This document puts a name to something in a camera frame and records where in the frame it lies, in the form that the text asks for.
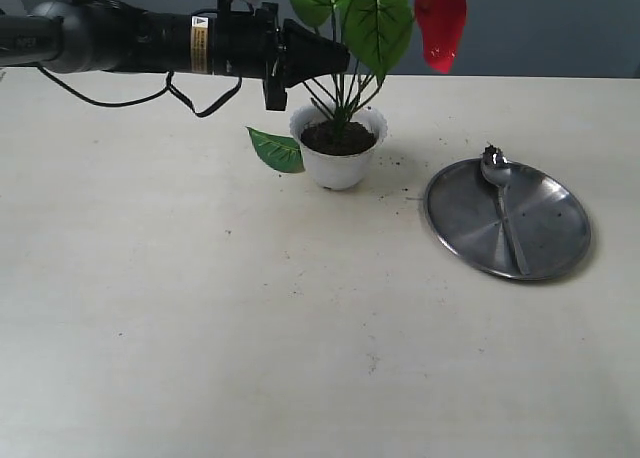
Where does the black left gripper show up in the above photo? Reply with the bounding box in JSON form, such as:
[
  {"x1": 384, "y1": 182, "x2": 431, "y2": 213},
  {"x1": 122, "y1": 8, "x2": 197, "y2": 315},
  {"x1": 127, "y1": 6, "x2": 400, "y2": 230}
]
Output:
[{"x1": 164, "y1": 3, "x2": 350, "y2": 111}]

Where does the red artificial flower with leaves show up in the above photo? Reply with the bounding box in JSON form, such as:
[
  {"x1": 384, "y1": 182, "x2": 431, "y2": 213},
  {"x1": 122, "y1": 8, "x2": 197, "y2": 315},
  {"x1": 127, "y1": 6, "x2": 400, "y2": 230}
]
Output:
[{"x1": 290, "y1": 0, "x2": 467, "y2": 128}]

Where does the stainless steel spork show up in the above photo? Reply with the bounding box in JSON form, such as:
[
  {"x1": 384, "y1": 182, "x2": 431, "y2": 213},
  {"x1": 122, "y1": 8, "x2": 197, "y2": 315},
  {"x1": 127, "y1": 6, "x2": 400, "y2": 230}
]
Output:
[{"x1": 480, "y1": 144, "x2": 530, "y2": 276}]

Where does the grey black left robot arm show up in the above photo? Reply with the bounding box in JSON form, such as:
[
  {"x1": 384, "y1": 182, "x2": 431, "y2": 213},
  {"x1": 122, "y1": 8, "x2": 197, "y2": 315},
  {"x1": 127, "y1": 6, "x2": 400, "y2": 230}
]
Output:
[{"x1": 1, "y1": 0, "x2": 350, "y2": 111}]

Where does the dark soil in pot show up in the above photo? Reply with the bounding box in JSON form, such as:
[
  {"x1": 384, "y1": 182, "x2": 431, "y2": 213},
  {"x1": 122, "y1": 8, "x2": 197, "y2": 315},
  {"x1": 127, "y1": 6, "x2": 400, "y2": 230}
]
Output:
[{"x1": 300, "y1": 121, "x2": 377, "y2": 156}]

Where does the white plastic flower pot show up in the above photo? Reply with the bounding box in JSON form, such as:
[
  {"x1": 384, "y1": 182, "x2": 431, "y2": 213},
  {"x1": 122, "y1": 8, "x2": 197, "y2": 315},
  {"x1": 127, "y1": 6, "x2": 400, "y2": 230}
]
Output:
[{"x1": 289, "y1": 104, "x2": 388, "y2": 191}]

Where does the fallen green artificial leaf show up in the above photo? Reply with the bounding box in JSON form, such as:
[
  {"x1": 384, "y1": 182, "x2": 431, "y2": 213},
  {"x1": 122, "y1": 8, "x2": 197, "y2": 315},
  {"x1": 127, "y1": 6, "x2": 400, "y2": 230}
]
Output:
[{"x1": 247, "y1": 127, "x2": 305, "y2": 174}]

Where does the round stainless steel plate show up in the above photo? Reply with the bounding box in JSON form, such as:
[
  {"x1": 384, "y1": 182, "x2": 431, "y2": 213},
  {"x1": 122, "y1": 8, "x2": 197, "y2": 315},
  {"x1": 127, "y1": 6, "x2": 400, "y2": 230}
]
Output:
[{"x1": 423, "y1": 158, "x2": 592, "y2": 282}]

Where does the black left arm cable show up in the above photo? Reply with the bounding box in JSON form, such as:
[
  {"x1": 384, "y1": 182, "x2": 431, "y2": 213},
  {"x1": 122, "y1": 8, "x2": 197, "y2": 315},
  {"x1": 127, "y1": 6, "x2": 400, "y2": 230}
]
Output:
[{"x1": 34, "y1": 62, "x2": 246, "y2": 119}]

